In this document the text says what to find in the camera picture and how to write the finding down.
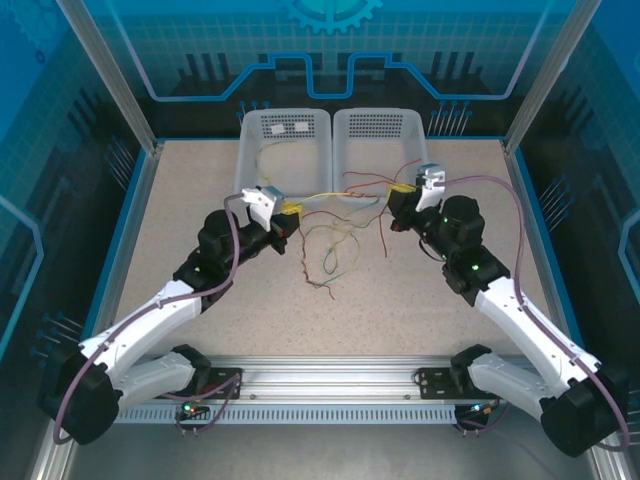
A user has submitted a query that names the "grey basket with white stickers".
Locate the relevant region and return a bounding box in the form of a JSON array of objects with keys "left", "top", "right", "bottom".
[{"left": 233, "top": 108, "right": 333, "bottom": 211}]

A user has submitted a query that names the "plain grey plastic basket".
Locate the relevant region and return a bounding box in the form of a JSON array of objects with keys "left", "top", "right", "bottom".
[{"left": 331, "top": 108, "right": 433, "bottom": 210}]

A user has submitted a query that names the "small LED connector board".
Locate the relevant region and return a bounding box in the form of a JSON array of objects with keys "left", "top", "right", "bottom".
[
  {"left": 175, "top": 397, "right": 210, "bottom": 422},
  {"left": 457, "top": 399, "right": 501, "bottom": 421}
]

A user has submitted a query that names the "grey metal front panel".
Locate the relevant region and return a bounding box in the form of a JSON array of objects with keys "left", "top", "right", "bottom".
[{"left": 29, "top": 422, "right": 616, "bottom": 480}]

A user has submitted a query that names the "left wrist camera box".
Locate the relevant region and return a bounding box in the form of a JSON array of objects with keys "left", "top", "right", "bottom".
[{"left": 239, "top": 184, "right": 284, "bottom": 224}]

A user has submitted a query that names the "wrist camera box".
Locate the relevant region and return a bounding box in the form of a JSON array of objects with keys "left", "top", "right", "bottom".
[
  {"left": 415, "top": 162, "right": 447, "bottom": 211},
  {"left": 239, "top": 184, "right": 284, "bottom": 224}
]

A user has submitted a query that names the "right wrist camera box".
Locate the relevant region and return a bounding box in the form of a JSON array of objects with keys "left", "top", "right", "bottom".
[{"left": 415, "top": 162, "right": 447, "bottom": 211}]

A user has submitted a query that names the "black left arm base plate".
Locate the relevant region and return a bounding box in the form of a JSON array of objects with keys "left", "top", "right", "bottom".
[{"left": 197, "top": 367, "right": 244, "bottom": 401}]

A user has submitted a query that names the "aluminium mounting rail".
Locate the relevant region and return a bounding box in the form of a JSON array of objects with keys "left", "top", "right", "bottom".
[{"left": 64, "top": 354, "right": 601, "bottom": 407}]

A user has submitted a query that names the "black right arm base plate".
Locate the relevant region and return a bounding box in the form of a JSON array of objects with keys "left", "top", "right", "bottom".
[{"left": 415, "top": 367, "right": 457, "bottom": 400}]

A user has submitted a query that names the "aluminium frame post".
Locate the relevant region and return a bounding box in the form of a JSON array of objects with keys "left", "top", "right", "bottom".
[
  {"left": 502, "top": 0, "right": 601, "bottom": 154},
  {"left": 54, "top": 0, "right": 164, "bottom": 154}
]

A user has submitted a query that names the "slotted grey cable duct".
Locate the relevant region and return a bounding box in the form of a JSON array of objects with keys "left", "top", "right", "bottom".
[{"left": 114, "top": 405, "right": 461, "bottom": 424}]

